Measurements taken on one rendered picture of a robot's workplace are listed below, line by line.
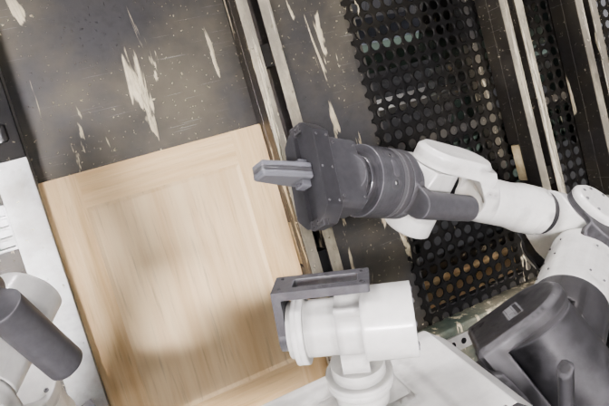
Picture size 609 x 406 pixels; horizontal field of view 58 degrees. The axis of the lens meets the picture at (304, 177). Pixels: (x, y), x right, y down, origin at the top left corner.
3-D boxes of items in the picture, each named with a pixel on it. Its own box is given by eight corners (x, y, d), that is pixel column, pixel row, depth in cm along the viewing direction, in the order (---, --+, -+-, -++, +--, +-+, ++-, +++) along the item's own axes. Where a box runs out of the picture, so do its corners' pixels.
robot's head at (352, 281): (381, 372, 47) (369, 290, 45) (283, 381, 48) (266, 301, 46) (379, 335, 53) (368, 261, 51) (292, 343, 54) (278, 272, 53)
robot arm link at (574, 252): (650, 226, 79) (642, 303, 61) (586, 281, 86) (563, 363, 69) (581, 176, 82) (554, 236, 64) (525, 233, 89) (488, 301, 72)
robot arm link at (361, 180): (318, 105, 60) (395, 120, 67) (271, 143, 67) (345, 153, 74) (342, 215, 55) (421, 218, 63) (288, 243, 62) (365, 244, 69)
